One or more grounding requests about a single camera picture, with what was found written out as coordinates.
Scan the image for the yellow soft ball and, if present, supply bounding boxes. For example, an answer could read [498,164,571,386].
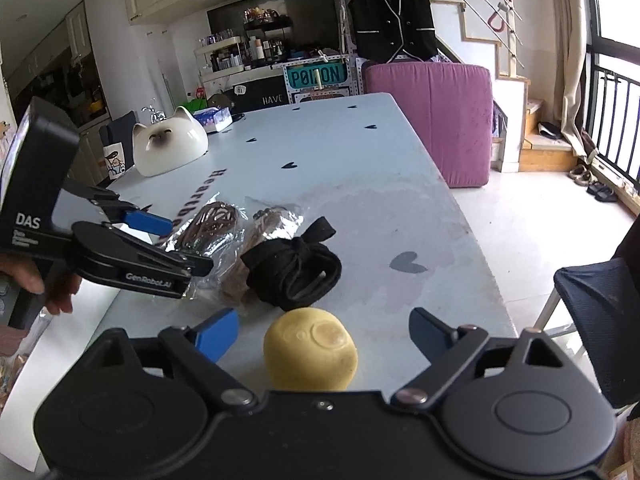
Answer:
[262,308,358,392]

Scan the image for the black fabric band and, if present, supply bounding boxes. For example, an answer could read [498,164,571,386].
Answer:
[241,217,343,312]

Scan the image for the clear bag brown cords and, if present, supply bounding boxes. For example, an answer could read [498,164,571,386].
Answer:
[154,199,252,302]

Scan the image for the clear bag brown beads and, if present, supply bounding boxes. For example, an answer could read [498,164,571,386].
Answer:
[220,202,304,304]

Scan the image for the white shallow box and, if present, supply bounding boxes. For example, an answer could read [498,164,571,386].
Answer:
[1,282,118,479]

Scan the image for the person left hand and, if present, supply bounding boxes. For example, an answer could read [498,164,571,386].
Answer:
[0,251,84,361]

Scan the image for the dark blue chair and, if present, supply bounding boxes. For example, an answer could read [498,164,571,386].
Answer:
[99,110,137,180]

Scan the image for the white cat head ornament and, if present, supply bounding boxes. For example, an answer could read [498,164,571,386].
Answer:
[132,106,208,178]

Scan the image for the black chair near window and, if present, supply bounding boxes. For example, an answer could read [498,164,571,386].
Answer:
[531,228,640,411]

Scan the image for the blue tissue pack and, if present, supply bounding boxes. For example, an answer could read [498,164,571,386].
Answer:
[193,107,233,134]

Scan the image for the white tiered shelf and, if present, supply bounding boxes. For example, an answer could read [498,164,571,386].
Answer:
[193,36,280,84]

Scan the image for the teal poison sign crate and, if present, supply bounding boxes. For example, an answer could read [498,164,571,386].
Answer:
[281,54,360,104]

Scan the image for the black jacket on hanger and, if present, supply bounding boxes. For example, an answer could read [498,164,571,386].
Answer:
[348,0,438,63]

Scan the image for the beige curtain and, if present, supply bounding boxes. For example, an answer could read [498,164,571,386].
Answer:
[552,0,596,162]

